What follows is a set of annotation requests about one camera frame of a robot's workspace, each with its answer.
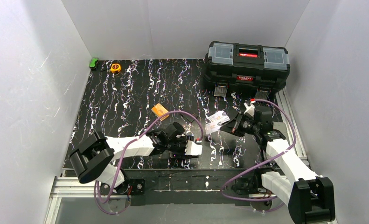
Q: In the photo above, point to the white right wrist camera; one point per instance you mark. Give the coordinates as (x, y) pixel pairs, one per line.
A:
(249, 108)

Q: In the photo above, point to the black toolbox with clear lids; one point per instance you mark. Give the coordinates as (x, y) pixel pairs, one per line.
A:
(253, 70)

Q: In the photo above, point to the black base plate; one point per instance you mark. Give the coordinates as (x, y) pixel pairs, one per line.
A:
(190, 186)

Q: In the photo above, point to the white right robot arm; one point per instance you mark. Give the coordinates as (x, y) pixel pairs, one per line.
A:
(308, 196)

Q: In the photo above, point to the orange credit card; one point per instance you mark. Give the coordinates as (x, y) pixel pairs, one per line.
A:
(160, 110)

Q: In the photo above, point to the green small tool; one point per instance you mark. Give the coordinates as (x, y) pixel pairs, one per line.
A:
(93, 63)

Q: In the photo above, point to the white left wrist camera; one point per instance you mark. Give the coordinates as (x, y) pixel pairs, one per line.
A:
(193, 149)

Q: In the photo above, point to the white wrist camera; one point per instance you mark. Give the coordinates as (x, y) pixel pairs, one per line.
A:
(193, 149)
(249, 108)

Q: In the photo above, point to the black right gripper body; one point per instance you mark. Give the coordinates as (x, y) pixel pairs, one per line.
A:
(239, 124)

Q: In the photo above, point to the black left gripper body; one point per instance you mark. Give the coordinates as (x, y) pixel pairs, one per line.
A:
(180, 145)

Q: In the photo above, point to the yellow tape measure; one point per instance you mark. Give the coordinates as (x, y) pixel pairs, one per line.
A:
(115, 68)

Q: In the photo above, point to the aluminium frame rails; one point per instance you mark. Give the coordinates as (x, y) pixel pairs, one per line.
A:
(309, 197)

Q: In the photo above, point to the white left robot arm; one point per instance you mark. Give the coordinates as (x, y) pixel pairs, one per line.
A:
(91, 159)

